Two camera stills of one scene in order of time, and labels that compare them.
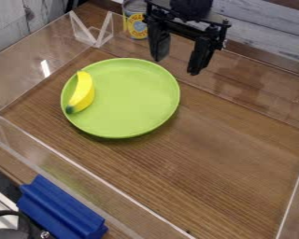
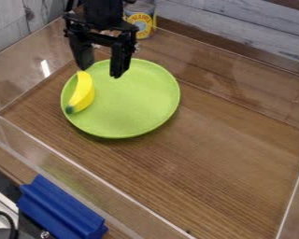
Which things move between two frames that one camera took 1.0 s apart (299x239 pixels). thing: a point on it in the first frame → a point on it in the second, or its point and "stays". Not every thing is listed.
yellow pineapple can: (135, 27) stays
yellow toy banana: (85, 92) stays
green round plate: (137, 98) stays
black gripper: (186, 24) → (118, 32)
